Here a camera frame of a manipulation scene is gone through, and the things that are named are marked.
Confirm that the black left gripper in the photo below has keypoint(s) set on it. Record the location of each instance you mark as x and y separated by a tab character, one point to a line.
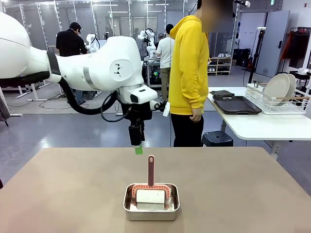
138	112

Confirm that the beige round plate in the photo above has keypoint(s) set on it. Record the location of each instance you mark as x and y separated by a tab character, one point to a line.
275	89

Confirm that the person's right forearm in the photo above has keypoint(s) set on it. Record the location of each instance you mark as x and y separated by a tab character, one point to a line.
198	102

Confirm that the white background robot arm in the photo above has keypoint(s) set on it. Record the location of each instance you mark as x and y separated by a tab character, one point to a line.
145	36
93	43

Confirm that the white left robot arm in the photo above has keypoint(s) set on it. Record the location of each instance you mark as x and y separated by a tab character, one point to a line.
97	65

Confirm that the person's right hand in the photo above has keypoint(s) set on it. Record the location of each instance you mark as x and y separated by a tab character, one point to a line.
196	117

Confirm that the pink lint roller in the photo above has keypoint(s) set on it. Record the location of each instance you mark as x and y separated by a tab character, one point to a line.
150	170

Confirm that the metal cart with computer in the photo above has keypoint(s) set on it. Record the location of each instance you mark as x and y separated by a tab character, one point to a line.
154	72

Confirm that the black metal stool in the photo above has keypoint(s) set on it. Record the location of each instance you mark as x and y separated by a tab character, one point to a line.
216	139

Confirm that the rectangular metal tray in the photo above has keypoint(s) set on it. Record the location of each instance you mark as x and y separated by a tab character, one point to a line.
150	216

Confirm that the person in white shirt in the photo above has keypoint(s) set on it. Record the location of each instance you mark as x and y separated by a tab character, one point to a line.
165	53

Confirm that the person in yellow hoodie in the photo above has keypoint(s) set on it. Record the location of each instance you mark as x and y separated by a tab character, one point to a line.
187	60

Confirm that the dark folded cloth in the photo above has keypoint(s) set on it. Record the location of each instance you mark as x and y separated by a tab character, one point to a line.
222	93

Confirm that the white shoe shelf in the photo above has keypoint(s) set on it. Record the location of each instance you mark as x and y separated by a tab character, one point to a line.
219	64

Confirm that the man in black cap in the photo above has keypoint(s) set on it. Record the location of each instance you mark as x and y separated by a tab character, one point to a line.
70	43

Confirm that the white workbench table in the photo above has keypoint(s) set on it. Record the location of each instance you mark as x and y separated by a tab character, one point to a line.
34	91

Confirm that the white side table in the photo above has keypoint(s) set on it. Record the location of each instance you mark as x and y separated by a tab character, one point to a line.
255	126

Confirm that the black equipment cases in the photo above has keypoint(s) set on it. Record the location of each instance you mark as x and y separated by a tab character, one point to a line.
241	57

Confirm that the black tripod with light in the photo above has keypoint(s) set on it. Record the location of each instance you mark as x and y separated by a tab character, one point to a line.
260	41

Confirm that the grey door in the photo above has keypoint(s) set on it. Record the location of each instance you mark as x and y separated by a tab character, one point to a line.
273	43

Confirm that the black utility cart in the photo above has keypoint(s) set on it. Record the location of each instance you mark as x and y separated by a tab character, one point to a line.
302	77

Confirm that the coat rack with clothes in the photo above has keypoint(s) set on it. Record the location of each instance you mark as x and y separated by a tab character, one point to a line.
297	48

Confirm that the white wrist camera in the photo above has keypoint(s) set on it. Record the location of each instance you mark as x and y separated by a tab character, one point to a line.
166	110

